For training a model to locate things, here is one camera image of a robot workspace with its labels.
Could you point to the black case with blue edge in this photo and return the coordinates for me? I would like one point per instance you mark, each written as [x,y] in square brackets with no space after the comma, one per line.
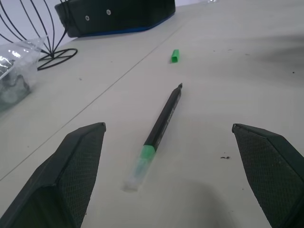
[114,16]

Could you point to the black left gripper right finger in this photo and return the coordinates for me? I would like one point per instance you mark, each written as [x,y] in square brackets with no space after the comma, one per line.
[270,171]

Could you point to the green pen cap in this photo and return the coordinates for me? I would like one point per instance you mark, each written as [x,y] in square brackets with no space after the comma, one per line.
[175,56]

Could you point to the clear plastic bag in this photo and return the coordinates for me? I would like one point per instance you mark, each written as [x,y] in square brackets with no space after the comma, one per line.
[16,71]

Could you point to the black green marker pen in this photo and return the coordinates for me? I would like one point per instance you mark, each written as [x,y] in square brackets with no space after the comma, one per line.
[161,128]

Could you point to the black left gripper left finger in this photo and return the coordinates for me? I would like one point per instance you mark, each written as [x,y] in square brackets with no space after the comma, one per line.
[57,180]

